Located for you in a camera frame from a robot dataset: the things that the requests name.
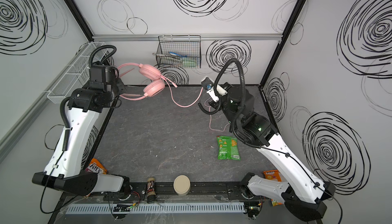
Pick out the orange snack bag right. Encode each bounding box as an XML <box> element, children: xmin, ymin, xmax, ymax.
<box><xmin>263</xmin><ymin>170</ymin><xmax>283</xmax><ymax>207</ymax></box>

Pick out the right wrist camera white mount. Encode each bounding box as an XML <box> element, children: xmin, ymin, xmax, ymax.
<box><xmin>201</xmin><ymin>76</ymin><xmax>228</xmax><ymax>102</ymax></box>

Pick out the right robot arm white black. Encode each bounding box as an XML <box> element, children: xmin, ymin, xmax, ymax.
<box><xmin>198</xmin><ymin>58</ymin><xmax>336</xmax><ymax>222</ymax></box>

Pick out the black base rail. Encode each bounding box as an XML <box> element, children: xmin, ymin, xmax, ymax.
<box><xmin>128</xmin><ymin>182</ymin><xmax>263</xmax><ymax>202</ymax></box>

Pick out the black wire basket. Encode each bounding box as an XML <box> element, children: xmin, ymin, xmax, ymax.
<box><xmin>155</xmin><ymin>35</ymin><xmax>202</xmax><ymax>69</ymax></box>

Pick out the small brown bottle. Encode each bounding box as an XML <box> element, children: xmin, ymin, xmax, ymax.
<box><xmin>146</xmin><ymin>177</ymin><xmax>156</xmax><ymax>204</ymax></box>

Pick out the pink headphone cable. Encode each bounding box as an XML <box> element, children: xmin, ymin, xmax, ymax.
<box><xmin>166</xmin><ymin>81</ymin><xmax>230</xmax><ymax>133</ymax></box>

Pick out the clear plastic wall shelf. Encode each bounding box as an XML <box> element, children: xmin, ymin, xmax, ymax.
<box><xmin>47</xmin><ymin>42</ymin><xmax>105</xmax><ymax>104</ymax></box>

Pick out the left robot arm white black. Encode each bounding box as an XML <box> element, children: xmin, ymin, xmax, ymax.
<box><xmin>32</xmin><ymin>45</ymin><xmax>131</xmax><ymax>197</ymax></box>

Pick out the green item in basket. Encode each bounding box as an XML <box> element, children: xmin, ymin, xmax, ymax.
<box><xmin>180</xmin><ymin>57</ymin><xmax>198</xmax><ymax>68</ymax></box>

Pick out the beige round lid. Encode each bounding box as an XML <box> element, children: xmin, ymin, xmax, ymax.
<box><xmin>173</xmin><ymin>175</ymin><xmax>191</xmax><ymax>196</ymax></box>

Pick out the white slotted cable duct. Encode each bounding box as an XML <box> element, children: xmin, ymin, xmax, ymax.
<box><xmin>65</xmin><ymin>202</ymin><xmax>245</xmax><ymax>214</ymax></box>

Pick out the green snack bag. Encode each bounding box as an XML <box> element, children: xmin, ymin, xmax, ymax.
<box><xmin>216</xmin><ymin>136</ymin><xmax>241</xmax><ymax>161</ymax></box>

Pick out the orange white snack bag left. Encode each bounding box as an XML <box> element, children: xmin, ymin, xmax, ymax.
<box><xmin>85</xmin><ymin>158</ymin><xmax>108</xmax><ymax>175</ymax></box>

